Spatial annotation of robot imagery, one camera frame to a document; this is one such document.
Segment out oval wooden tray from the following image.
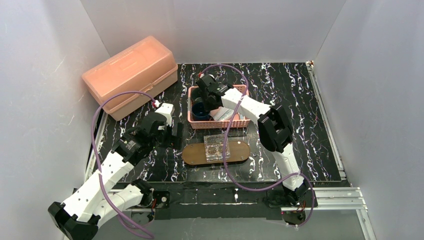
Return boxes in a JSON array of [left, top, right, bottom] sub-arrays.
[[182, 141, 251, 166]]

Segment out pink perforated plastic basket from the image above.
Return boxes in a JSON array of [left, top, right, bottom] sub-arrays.
[[187, 86, 251, 129]]

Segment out dark blue mug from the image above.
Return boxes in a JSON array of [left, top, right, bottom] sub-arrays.
[[191, 102, 211, 121]]

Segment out clear acrylic holder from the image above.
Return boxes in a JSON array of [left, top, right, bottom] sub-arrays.
[[203, 133, 225, 163]]

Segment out dark green mug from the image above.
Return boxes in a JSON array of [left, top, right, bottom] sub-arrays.
[[190, 87, 203, 104]]

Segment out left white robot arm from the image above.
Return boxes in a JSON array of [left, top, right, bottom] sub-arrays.
[[47, 112, 184, 240]]

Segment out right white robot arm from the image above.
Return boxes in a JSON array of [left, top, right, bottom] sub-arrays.
[[196, 73, 309, 205]]

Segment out white toothpaste tube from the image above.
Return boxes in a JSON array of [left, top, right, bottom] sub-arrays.
[[210, 107, 234, 121]]

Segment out pink plastic storage box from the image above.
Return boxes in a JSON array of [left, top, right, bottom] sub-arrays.
[[82, 36, 178, 121]]

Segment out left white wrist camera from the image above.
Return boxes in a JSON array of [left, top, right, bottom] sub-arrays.
[[154, 103, 175, 127]]

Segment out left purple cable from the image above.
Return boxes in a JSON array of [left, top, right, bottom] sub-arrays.
[[91, 91, 162, 240]]

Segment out aluminium frame rail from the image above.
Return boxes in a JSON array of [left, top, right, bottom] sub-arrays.
[[305, 60, 376, 240]]

